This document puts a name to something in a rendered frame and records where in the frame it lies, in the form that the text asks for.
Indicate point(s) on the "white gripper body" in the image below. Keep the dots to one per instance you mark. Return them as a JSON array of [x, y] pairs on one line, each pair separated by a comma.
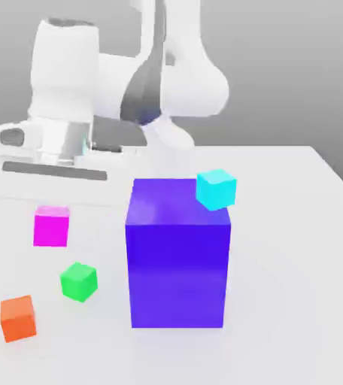
[[54, 186]]

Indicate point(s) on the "small magenta cube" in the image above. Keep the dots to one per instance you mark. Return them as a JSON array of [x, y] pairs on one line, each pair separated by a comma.
[[51, 230]]

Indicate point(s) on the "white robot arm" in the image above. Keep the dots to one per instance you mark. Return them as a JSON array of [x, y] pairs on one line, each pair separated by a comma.
[[186, 75]]

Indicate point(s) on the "small green cube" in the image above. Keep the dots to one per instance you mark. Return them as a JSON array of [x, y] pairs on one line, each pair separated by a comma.
[[78, 282]]

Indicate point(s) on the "small orange cube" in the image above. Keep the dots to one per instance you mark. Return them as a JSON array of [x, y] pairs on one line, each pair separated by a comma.
[[18, 320]]

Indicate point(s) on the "small cyan cube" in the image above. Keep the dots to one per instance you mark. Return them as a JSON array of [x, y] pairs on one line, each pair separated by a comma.
[[216, 189]]

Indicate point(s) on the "large blue box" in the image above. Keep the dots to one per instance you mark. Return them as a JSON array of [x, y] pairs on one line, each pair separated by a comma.
[[177, 270]]

